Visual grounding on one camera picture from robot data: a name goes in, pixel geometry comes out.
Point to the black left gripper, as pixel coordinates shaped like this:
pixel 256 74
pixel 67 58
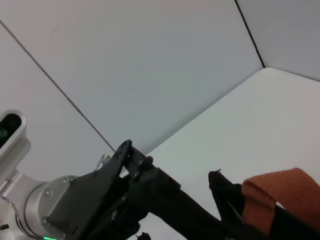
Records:
pixel 95 200

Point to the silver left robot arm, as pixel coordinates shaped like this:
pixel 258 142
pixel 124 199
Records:
pixel 37 200

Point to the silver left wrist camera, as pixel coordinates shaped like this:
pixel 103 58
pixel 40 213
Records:
pixel 12 145

